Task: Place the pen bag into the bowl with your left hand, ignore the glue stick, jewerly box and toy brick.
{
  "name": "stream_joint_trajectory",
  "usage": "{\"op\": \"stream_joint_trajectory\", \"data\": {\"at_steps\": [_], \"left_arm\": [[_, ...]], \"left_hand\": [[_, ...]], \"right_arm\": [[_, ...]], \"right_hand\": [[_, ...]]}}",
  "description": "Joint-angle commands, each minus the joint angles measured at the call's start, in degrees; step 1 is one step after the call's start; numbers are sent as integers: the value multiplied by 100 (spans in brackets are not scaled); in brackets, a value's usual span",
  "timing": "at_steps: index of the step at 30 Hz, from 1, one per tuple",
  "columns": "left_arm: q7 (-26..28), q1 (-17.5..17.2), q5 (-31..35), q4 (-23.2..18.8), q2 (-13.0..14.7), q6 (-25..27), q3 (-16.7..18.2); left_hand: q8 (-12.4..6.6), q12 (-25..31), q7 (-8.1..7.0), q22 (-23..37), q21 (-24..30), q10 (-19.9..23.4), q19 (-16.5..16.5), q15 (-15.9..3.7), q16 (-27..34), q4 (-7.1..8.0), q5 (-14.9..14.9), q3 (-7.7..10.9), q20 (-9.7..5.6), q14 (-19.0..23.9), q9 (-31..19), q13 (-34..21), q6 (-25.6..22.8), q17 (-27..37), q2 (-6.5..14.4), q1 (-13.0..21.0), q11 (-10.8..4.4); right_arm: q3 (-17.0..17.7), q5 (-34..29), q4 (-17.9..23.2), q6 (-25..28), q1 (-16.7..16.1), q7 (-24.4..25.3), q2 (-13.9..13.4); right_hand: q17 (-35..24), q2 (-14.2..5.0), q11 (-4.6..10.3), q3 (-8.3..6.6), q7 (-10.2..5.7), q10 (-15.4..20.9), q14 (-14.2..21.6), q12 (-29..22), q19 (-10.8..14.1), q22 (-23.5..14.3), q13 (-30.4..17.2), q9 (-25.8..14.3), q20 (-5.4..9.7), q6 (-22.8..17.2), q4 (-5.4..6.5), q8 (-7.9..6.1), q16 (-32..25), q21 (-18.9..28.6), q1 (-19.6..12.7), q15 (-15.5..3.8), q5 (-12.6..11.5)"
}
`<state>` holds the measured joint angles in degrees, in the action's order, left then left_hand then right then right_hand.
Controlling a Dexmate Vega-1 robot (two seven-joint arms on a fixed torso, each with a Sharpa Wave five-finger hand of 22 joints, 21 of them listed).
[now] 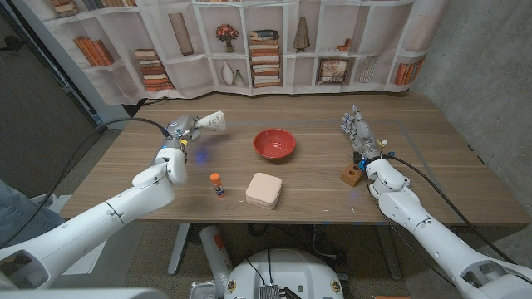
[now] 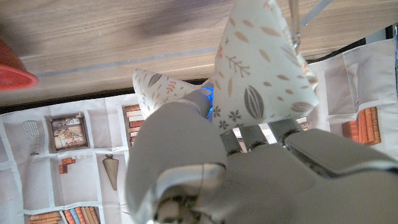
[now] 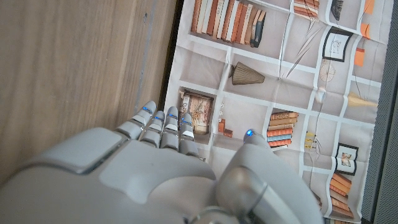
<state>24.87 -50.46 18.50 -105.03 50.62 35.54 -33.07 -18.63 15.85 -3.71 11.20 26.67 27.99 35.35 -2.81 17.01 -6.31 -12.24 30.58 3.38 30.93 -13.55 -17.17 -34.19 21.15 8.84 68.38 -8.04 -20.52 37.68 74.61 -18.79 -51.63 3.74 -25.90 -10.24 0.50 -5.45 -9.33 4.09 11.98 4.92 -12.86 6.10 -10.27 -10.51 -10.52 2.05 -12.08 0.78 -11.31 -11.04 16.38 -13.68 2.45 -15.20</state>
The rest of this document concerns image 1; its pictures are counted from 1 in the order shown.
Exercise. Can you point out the person leg in jeans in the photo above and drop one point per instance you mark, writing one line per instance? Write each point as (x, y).
(21, 212)

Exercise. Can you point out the white leaf print pen bag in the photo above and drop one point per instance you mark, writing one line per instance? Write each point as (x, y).
(213, 121)

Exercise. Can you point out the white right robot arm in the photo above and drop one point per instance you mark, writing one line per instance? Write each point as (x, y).
(436, 232)

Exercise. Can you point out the orange cap glue stick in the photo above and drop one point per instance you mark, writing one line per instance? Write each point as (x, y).
(217, 184)

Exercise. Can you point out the red bowl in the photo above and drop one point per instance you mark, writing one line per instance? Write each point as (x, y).
(274, 143)

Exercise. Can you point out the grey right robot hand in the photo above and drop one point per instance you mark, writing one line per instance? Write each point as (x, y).
(361, 133)

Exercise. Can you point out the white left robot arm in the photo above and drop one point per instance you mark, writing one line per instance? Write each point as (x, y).
(104, 216)

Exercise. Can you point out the printed bookshelf backdrop cloth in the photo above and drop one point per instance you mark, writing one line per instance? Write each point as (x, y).
(266, 50)

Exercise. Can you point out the grey table leg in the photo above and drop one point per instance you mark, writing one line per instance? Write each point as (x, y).
(390, 253)
(178, 249)

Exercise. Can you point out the beige square jewelry box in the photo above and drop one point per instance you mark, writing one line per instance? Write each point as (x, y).
(264, 190)

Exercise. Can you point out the brown wooden toy brick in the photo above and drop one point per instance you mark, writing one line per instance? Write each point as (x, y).
(351, 175)

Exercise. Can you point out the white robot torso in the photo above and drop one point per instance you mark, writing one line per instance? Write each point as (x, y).
(287, 274)

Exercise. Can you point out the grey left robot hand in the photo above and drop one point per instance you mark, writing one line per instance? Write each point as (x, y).
(183, 126)

